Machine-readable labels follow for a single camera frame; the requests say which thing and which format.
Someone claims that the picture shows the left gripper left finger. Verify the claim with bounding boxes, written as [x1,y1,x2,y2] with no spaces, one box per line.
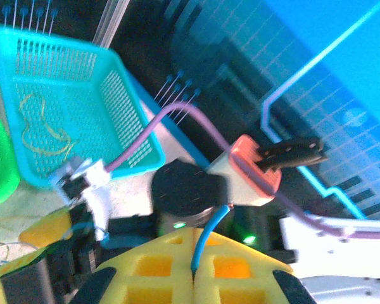
[70,227,196,304]

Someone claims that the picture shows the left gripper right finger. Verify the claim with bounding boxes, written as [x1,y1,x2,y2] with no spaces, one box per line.
[193,227,317,304]

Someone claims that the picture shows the thin white cable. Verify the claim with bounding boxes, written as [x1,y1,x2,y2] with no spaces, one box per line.
[0,213,41,274]

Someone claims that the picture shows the thin blue cable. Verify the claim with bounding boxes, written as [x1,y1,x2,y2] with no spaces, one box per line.
[63,204,236,277]

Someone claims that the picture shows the bundle of rubber bands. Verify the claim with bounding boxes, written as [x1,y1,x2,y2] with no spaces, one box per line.
[18,91,80,158]

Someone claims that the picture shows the orange utensil holder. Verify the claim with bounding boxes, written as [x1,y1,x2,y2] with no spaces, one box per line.
[205,134,283,207]

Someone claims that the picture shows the teal plastic basket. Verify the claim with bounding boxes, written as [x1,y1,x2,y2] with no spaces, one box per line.
[0,25,167,190]

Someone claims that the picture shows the aluminium frame post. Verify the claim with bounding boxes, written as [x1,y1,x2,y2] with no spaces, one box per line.
[91,0,131,49]

